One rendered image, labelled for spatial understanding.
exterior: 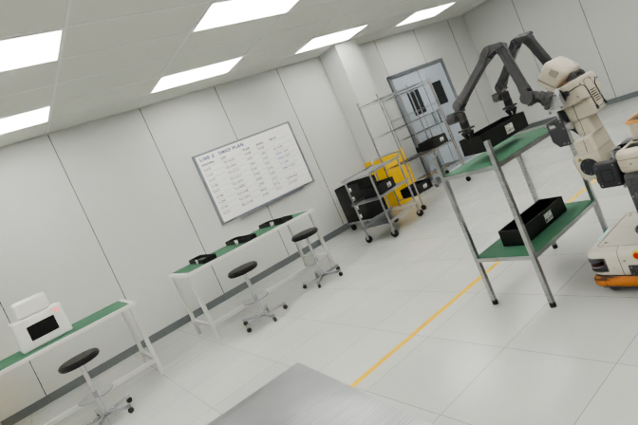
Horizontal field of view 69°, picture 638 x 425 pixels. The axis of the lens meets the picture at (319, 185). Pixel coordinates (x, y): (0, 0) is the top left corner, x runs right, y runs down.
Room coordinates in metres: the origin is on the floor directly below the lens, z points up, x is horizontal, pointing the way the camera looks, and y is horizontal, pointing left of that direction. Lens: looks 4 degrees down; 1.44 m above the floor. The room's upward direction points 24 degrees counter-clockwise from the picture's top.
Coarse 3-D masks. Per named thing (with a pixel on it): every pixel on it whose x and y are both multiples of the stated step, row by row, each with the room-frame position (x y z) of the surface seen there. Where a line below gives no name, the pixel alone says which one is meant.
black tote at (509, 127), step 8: (520, 112) 3.32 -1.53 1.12; (496, 120) 3.40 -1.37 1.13; (504, 120) 3.44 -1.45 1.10; (512, 120) 3.21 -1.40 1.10; (520, 120) 3.27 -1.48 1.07; (488, 128) 3.32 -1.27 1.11; (496, 128) 3.09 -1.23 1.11; (504, 128) 3.15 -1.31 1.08; (512, 128) 3.19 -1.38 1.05; (520, 128) 3.25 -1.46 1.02; (480, 136) 2.99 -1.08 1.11; (488, 136) 3.03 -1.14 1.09; (496, 136) 3.08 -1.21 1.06; (504, 136) 3.13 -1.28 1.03; (464, 144) 3.10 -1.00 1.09; (472, 144) 3.05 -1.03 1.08; (480, 144) 3.00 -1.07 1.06; (496, 144) 3.06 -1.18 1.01; (464, 152) 3.12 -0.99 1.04; (472, 152) 3.07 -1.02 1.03; (480, 152) 3.02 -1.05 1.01
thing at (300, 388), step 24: (288, 384) 1.45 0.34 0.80; (312, 384) 1.38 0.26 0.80; (336, 384) 1.32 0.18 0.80; (240, 408) 1.43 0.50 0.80; (264, 408) 1.36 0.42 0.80; (288, 408) 1.30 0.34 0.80; (312, 408) 1.24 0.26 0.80; (336, 408) 1.19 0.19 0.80; (360, 408) 1.15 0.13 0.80; (384, 408) 1.11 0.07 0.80
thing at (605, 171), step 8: (616, 152) 2.60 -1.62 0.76; (608, 160) 2.56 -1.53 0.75; (616, 160) 2.51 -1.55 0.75; (600, 168) 2.56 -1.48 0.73; (608, 168) 2.53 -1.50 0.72; (616, 168) 2.50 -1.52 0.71; (600, 176) 2.57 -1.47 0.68; (608, 176) 2.54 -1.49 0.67; (616, 176) 2.51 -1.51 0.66; (600, 184) 2.59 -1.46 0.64; (608, 184) 2.55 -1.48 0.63; (616, 184) 2.52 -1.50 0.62; (624, 184) 2.60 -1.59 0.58
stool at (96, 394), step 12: (96, 348) 4.09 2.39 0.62; (72, 360) 4.00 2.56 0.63; (84, 360) 3.91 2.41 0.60; (60, 372) 3.89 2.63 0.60; (84, 372) 4.01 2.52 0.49; (108, 384) 4.14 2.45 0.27; (96, 396) 3.97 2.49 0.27; (120, 408) 3.98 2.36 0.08; (132, 408) 3.98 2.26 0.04; (96, 420) 3.98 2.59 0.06
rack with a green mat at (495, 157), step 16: (544, 128) 3.29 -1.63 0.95; (512, 144) 3.20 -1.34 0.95; (528, 144) 2.95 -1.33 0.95; (480, 160) 3.10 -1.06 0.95; (496, 160) 2.75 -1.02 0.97; (448, 176) 3.06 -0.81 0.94; (528, 176) 3.58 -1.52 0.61; (448, 192) 3.10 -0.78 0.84; (592, 192) 3.23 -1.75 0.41; (512, 208) 2.76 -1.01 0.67; (576, 208) 3.22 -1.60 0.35; (464, 224) 3.10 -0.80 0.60; (560, 224) 3.05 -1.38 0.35; (528, 240) 2.75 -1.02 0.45; (544, 240) 2.90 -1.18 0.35; (480, 256) 3.09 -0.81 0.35; (496, 256) 2.98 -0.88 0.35; (512, 256) 2.87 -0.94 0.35; (528, 256) 2.77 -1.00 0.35; (480, 272) 3.11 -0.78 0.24; (544, 288) 2.76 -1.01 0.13; (496, 304) 3.10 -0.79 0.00
